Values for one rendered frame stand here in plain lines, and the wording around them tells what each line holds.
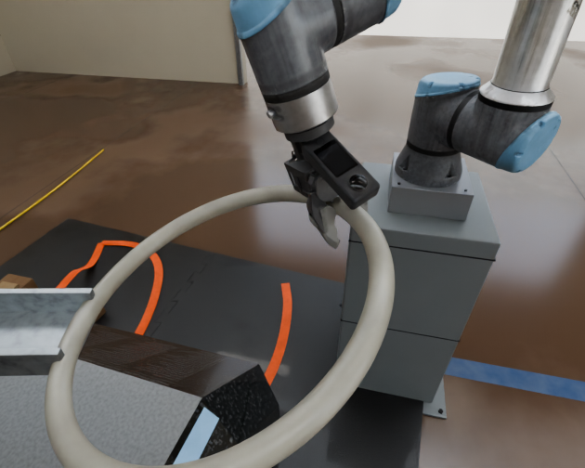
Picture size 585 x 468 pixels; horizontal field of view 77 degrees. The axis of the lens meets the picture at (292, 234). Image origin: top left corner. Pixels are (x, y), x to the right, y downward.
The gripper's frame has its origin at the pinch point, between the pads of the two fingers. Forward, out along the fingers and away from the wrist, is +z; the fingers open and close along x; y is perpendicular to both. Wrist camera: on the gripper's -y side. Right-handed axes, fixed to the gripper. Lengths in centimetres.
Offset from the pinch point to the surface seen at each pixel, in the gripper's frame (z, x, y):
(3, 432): 9, 67, 21
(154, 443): 17.8, 45.8, 5.1
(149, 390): 16.7, 43.9, 15.3
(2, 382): 7, 67, 32
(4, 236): 44, 115, 238
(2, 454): 10, 67, 17
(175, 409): 18.5, 41.1, 8.9
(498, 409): 127, -41, 2
